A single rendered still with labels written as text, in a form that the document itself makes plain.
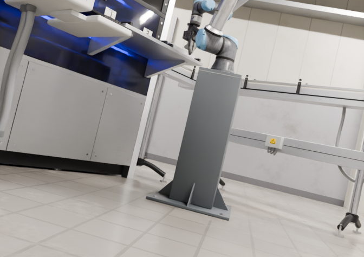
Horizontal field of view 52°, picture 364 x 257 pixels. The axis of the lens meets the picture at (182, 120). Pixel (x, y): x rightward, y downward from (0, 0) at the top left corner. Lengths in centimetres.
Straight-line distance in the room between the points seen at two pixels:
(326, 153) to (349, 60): 266
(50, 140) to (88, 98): 35
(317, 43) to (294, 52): 30
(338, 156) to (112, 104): 157
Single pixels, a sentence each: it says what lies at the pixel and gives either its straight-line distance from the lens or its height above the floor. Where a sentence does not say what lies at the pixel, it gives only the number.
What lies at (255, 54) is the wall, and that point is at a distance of 514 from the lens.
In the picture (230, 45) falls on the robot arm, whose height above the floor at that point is 96.
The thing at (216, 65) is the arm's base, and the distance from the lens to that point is 223.
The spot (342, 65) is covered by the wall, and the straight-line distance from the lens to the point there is 526.
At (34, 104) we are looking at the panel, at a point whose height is 36.
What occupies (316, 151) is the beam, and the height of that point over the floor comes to 49.
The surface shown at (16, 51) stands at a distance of 188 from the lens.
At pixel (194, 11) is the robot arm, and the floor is 118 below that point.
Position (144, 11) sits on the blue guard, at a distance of 267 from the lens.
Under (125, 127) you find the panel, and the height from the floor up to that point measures 35.
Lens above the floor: 36
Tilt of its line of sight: 3 degrees up
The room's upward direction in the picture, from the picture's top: 13 degrees clockwise
